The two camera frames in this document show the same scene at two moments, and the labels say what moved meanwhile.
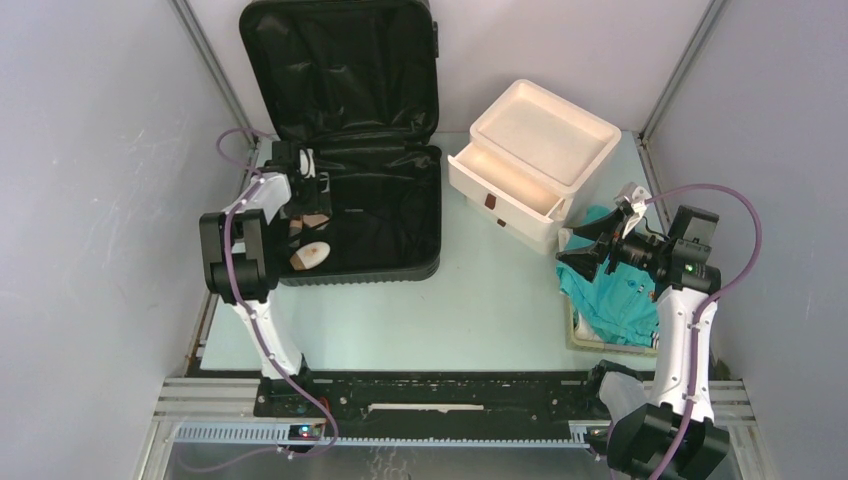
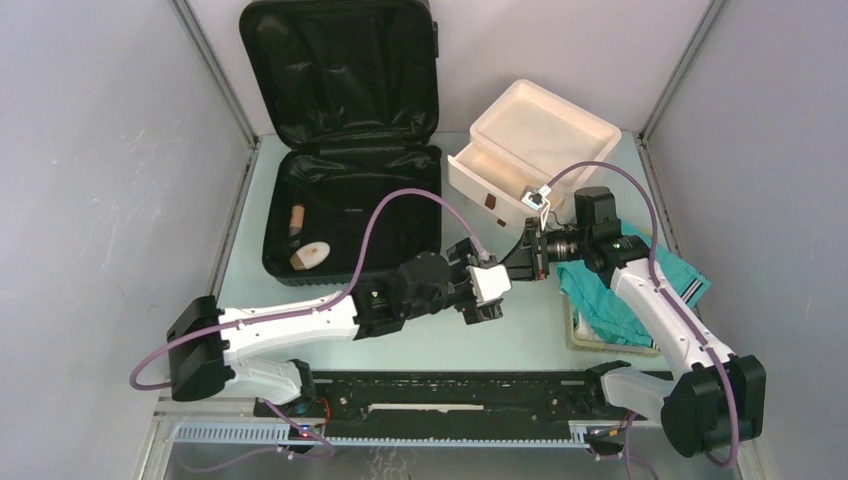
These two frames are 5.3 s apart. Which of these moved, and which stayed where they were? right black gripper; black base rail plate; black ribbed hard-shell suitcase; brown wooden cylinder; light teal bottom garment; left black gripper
Moved: right black gripper; left black gripper
Stayed: light teal bottom garment; brown wooden cylinder; black base rail plate; black ribbed hard-shell suitcase
